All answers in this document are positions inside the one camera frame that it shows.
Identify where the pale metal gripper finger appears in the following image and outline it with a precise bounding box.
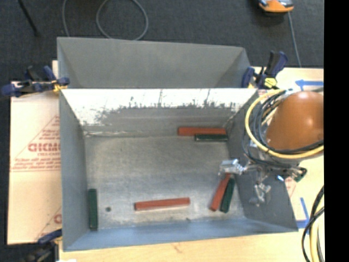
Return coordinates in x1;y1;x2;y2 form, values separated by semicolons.
219;158;245;176
254;183;273;205

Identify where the red-brown flat block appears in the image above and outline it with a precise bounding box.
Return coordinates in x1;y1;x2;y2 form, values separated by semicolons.
134;197;191;212
209;173;232;212
177;126;227;137

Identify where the dark green flat block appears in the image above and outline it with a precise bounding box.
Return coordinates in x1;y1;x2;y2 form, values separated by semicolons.
194;134;229;143
220;177;236;214
87;188;99;231

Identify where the grey metal bin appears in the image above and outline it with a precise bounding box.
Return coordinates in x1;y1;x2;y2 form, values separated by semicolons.
56;36;299;252

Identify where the brown cardboard board red print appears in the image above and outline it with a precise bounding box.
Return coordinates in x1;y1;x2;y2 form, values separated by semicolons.
7;60;64;246

